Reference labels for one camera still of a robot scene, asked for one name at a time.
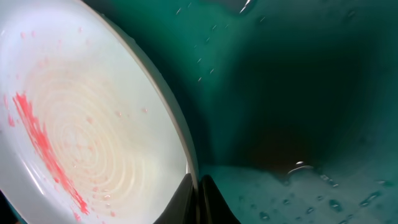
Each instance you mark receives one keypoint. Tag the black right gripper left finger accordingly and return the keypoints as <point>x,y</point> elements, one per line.
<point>182,207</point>

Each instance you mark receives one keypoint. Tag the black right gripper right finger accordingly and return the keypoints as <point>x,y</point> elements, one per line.
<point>213,207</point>

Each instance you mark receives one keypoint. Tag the white plate with red stain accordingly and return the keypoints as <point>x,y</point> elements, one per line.
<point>90,131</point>

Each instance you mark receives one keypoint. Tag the teal plastic tray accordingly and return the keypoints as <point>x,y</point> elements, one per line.
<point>291,106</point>

